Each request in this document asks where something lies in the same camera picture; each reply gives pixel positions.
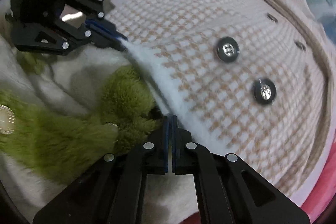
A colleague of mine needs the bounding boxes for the beige white houndstooth coat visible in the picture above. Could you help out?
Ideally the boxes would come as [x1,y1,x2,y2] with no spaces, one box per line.
[108,0,335,203]

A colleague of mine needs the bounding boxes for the pink floral blanket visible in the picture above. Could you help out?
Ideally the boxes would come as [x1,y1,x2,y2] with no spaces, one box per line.
[180,152,336,224]

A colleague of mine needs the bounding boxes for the dark coat button upper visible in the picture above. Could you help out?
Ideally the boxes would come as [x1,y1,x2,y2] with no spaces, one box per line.
[216,36,240,63]

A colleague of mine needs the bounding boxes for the green white fluffy garment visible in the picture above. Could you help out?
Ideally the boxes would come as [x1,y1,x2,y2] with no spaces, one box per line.
[1,32,197,223]

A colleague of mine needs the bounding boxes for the dark coat button lower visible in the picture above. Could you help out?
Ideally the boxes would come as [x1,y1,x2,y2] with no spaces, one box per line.
[252,78,277,105]

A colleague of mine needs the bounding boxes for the dark coat button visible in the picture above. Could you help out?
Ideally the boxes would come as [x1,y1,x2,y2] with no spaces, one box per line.
[216,36,240,63]
[252,78,277,105]

